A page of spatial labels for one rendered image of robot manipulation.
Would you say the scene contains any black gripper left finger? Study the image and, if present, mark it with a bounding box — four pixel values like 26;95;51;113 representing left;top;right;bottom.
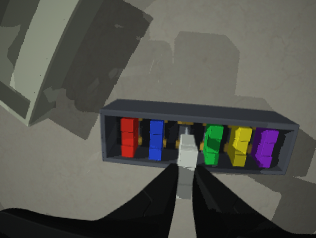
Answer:
0;163;179;238

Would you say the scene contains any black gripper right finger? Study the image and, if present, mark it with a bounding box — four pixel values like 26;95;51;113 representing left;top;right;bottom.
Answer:
191;165;316;238

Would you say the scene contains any dark grey fuse block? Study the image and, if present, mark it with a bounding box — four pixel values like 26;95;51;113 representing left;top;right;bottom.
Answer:
100;99;299;175

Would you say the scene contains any green fuse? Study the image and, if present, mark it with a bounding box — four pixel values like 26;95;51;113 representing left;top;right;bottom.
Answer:
203;123;223;165

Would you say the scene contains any blue fuse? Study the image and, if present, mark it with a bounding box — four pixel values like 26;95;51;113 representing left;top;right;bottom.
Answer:
149;119;165;161

